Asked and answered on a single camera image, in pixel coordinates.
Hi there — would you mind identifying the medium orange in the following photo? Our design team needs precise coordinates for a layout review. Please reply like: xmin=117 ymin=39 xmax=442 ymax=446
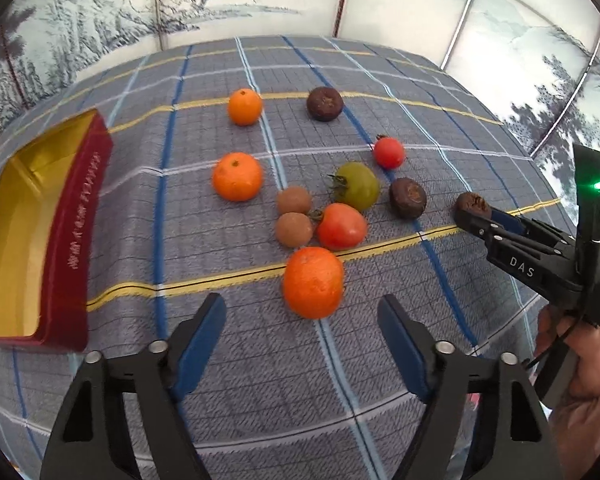
xmin=211 ymin=152 xmax=263 ymax=202

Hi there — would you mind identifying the painted folding screen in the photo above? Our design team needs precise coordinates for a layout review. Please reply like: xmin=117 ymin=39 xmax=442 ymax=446
xmin=0 ymin=0 xmax=600 ymax=207

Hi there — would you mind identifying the large red tomato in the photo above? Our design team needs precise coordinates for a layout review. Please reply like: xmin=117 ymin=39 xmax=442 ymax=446
xmin=309 ymin=203 xmax=368 ymax=252

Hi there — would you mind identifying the small red tomato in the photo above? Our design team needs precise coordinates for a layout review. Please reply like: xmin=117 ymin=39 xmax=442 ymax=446
xmin=373 ymin=136 xmax=406 ymax=170

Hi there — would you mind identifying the black cable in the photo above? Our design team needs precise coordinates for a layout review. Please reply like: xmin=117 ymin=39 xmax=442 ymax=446
xmin=524 ymin=303 xmax=584 ymax=369

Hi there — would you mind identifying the green tomato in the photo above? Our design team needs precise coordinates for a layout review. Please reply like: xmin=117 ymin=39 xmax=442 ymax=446
xmin=329 ymin=162 xmax=380 ymax=212

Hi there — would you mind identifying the plaid grey tablecloth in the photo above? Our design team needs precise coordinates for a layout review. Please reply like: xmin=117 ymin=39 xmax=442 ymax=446
xmin=0 ymin=36 xmax=572 ymax=479

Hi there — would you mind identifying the dark brown fruit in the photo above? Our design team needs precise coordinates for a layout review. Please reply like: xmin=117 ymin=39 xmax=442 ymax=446
xmin=306 ymin=87 xmax=343 ymax=122
xmin=454 ymin=192 xmax=492 ymax=220
xmin=389 ymin=178 xmax=427 ymax=220

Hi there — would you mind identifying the brown longan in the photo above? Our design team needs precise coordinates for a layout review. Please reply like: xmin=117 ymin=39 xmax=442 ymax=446
xmin=276 ymin=185 xmax=312 ymax=214
xmin=275 ymin=212 xmax=313 ymax=248

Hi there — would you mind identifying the person's right hand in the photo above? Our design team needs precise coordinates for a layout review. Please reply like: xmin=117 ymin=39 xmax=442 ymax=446
xmin=534 ymin=304 xmax=600 ymax=399

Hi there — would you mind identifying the red gold toffee tin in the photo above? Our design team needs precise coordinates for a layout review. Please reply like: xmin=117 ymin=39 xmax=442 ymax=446
xmin=0 ymin=108 xmax=112 ymax=351

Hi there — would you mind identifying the small orange top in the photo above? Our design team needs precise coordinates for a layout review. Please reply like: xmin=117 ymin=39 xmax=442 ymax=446
xmin=227 ymin=88 xmax=263 ymax=127

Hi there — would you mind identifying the dark brown fruit top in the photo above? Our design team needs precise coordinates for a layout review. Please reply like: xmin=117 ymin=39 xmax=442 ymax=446
xmin=306 ymin=87 xmax=343 ymax=122

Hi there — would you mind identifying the large orange front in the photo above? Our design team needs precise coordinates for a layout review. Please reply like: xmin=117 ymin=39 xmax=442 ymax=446
xmin=282 ymin=247 xmax=344 ymax=320

